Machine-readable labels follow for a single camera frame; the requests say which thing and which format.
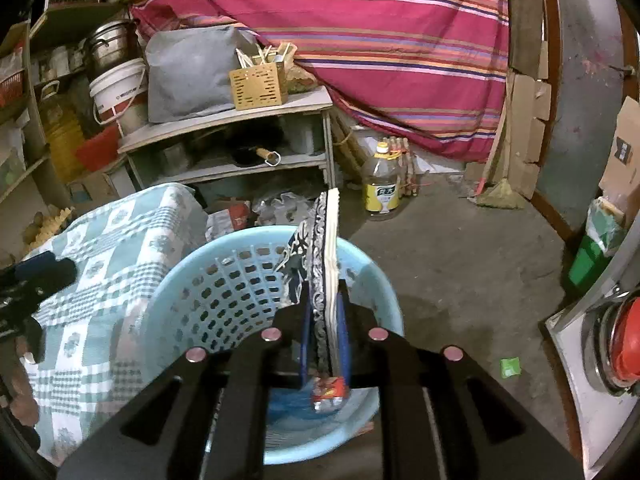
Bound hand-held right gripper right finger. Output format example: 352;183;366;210
334;280;587;480

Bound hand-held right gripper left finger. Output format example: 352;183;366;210
55;300;309;480

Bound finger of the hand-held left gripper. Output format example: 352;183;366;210
0;251;78;306

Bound red snack wrapper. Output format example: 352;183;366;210
311;376;348;413

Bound dark patterned pouch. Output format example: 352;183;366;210
277;189;351;386

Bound light blue plastic basket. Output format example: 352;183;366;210
142;225;405;466

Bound person's left hand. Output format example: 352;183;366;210
7;337;45;427

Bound green checked tablecloth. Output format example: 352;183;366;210
22;183;208;466

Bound yellow egg tray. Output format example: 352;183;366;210
35;205;76;241

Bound red basin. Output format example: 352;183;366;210
75;125;123;171

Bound yellow oil jug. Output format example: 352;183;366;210
40;82;86;171

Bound clear plastic bags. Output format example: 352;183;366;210
252;192;321;228

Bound red packet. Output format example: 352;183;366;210
207;200;251;241

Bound curved wooden shelf unit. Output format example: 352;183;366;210
0;10;68;211

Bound clear oil bottle yellow cap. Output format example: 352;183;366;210
361;141;402;217

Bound bundle of red sticks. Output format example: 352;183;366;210
387;136;418;198

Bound small red basket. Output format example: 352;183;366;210
0;70;26;108

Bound white plastic bucket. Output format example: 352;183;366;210
89;58;149;126

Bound wooden rolling pin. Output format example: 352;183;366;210
235;146;282;167

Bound straw broom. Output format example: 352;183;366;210
475;105;526;210

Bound white metal appliance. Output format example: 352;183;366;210
544;280;640;476

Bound steel pot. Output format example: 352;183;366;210
82;19;143;78

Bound wooden cabinet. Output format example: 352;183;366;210
117;85;337;196

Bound wooden shelf board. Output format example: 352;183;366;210
30;0;126;46

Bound green box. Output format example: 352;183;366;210
567;200;626;293

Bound yellow utensil holder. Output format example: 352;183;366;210
229;42;298;112

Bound red striped blanket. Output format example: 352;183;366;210
120;0;511;163

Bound cardboard box dark label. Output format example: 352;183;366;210
597;95;640;211

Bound cardboard wall panels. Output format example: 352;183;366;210
505;0;553;201

